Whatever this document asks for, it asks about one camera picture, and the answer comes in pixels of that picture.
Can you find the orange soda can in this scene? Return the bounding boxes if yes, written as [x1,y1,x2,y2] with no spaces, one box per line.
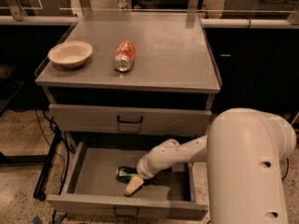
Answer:
[114,41,135,72]

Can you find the white horizontal rail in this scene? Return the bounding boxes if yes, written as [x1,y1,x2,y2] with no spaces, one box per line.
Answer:
[0,16,299,29]

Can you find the closed grey top drawer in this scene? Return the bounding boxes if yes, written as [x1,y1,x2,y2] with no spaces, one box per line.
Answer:
[50,104,211,136]

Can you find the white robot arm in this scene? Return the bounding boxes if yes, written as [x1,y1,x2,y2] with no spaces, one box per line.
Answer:
[125,108,296,224]

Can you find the green soda can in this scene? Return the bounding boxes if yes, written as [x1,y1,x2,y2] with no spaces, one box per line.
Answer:
[116,166,137,183]

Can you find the black floor cable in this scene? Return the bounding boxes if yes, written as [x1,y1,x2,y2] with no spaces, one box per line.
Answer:
[281,157,291,181]

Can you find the open grey middle drawer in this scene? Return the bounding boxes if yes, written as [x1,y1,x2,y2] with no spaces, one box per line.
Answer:
[47,142,208,221]

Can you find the white bowl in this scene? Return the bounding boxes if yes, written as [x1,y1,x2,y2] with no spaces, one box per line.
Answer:
[48,41,93,68]

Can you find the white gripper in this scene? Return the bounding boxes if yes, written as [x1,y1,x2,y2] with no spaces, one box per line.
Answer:
[124,152,163,196]

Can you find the grey drawer cabinet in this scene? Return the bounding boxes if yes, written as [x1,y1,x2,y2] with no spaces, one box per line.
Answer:
[35,10,222,222]

